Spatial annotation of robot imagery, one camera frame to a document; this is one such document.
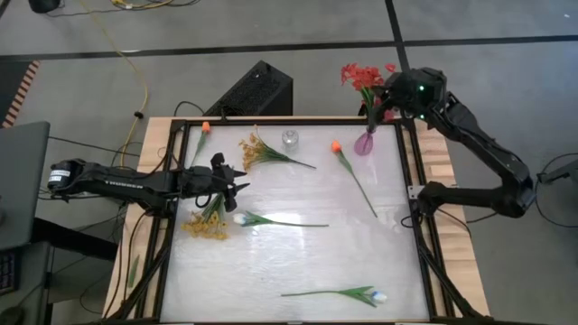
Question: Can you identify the yellow floor cable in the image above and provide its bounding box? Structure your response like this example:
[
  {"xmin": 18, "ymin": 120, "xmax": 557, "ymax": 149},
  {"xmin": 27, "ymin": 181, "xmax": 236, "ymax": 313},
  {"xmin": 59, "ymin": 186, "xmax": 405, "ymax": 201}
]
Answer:
[{"xmin": 79, "ymin": 0, "xmax": 175, "ymax": 157}]

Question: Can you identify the black keyboard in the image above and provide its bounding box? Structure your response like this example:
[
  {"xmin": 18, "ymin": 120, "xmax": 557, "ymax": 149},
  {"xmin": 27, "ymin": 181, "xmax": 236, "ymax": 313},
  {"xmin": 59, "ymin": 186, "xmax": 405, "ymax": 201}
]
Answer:
[{"xmin": 0, "ymin": 251, "xmax": 20, "ymax": 295}]

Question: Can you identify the yellow artificial flower bunch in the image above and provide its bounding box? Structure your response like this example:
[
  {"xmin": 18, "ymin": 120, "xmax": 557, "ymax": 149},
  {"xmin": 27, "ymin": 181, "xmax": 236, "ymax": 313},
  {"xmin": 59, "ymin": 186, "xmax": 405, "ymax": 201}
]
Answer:
[
  {"xmin": 238, "ymin": 125, "xmax": 317, "ymax": 172},
  {"xmin": 180, "ymin": 192, "xmax": 230, "ymax": 241}
]

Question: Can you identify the grey laptop lid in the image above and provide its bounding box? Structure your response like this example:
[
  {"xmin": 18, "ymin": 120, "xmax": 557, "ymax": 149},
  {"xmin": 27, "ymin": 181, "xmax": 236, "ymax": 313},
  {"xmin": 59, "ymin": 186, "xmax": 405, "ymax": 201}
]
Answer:
[{"xmin": 0, "ymin": 120, "xmax": 51, "ymax": 252}]

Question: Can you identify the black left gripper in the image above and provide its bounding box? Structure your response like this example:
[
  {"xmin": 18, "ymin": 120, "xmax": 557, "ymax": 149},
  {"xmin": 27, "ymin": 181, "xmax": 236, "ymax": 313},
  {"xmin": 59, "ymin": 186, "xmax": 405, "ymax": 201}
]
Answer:
[{"xmin": 178, "ymin": 152, "xmax": 251, "ymax": 214}]

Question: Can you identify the clear glass vase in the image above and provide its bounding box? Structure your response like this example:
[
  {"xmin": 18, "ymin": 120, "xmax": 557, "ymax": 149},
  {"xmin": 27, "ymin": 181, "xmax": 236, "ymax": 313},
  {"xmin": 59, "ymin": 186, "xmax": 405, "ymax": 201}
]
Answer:
[{"xmin": 281, "ymin": 129, "xmax": 300, "ymax": 153}]

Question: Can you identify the black round object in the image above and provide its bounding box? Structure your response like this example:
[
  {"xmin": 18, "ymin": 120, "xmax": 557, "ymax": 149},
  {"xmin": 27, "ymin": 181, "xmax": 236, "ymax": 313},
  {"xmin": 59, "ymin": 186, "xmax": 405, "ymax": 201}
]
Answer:
[{"xmin": 27, "ymin": 0, "xmax": 62, "ymax": 14}]

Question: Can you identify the green stem foreground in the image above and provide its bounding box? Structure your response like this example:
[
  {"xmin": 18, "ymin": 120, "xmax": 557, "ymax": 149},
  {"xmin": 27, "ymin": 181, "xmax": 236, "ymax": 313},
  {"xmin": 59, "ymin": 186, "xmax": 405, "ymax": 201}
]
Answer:
[{"xmin": 280, "ymin": 285, "xmax": 388, "ymax": 309}]

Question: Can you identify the black computer tower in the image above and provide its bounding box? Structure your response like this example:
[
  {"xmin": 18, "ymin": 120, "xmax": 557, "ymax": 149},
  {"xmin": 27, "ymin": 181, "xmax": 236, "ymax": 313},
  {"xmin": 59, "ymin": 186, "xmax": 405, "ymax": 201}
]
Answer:
[{"xmin": 203, "ymin": 60, "xmax": 294, "ymax": 117}]

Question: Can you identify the white blue artificial tulip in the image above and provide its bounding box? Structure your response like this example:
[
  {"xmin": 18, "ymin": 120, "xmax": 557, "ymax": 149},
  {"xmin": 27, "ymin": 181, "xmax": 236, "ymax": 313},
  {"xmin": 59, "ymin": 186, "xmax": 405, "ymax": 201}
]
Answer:
[{"xmin": 232, "ymin": 210, "xmax": 330, "ymax": 228}]

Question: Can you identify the wooden table board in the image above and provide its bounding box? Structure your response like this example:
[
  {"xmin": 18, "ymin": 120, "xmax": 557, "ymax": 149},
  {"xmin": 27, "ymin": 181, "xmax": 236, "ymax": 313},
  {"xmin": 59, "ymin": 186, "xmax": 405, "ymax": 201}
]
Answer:
[{"xmin": 102, "ymin": 116, "xmax": 491, "ymax": 320}]

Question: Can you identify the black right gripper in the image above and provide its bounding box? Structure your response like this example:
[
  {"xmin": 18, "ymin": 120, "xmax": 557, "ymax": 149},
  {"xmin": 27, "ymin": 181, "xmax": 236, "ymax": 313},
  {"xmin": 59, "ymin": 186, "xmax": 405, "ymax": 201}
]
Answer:
[{"xmin": 368, "ymin": 67, "xmax": 448, "ymax": 134}]

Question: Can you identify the orange artificial tulip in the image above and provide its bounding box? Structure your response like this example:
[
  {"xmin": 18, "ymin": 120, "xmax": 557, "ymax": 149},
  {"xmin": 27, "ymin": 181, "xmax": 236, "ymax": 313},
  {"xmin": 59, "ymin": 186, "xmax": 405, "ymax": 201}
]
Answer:
[
  {"xmin": 191, "ymin": 120, "xmax": 212, "ymax": 167},
  {"xmin": 331, "ymin": 139, "xmax": 379, "ymax": 219}
]

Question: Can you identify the grey stand leg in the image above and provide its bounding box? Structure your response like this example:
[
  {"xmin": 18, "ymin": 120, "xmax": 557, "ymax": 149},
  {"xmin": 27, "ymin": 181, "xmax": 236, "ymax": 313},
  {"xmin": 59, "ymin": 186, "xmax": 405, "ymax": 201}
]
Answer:
[{"xmin": 536, "ymin": 158, "xmax": 578, "ymax": 185}]

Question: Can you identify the purple glass vase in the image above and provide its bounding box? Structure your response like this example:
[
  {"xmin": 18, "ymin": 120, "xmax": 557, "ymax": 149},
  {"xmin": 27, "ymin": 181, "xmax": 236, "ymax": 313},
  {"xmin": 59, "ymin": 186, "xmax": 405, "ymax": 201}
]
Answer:
[{"xmin": 353, "ymin": 127, "xmax": 375, "ymax": 157}]

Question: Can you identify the black aluminium table frame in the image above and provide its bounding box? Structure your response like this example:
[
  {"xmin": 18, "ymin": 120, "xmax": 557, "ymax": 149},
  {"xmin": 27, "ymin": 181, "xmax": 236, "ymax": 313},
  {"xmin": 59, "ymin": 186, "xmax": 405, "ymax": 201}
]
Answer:
[{"xmin": 106, "ymin": 117, "xmax": 489, "ymax": 325}]

